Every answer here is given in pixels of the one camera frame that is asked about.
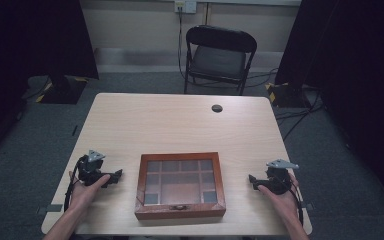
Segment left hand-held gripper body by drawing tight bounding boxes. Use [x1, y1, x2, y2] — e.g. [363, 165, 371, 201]
[77, 149, 113, 187]

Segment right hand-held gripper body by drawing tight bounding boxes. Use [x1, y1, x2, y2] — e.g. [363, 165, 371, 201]
[257, 158, 300, 196]

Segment wooden box with glass lid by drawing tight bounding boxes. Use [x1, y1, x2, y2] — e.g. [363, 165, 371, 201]
[134, 152, 227, 221]

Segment person's right hand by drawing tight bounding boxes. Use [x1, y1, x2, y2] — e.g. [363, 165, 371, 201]
[257, 172, 302, 224]

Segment person's left hand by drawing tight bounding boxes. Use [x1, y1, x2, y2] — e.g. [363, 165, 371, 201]
[67, 171, 111, 211]

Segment black stand base with tape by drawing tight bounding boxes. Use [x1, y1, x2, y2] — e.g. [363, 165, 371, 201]
[265, 81, 312, 109]
[35, 75, 90, 105]

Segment dark curtain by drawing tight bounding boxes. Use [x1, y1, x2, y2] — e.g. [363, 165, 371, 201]
[0, 0, 100, 168]
[275, 0, 384, 214]

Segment black folding chair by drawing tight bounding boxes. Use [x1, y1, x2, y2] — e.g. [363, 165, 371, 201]
[183, 24, 258, 96]

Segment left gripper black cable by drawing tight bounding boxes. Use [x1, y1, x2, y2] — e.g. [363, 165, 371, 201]
[63, 156, 88, 213]

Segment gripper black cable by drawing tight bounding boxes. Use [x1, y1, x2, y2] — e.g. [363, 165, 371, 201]
[63, 156, 88, 213]
[279, 179, 305, 227]

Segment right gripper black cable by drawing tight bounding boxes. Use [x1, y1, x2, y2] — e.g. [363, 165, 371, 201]
[279, 179, 305, 227]

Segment black floor cables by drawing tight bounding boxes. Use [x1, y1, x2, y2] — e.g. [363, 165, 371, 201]
[274, 89, 325, 142]

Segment black cable from wall socket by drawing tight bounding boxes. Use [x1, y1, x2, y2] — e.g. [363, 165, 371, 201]
[177, 6, 214, 88]

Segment white wall socket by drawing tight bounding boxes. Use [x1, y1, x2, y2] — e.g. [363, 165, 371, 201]
[174, 0, 198, 15]

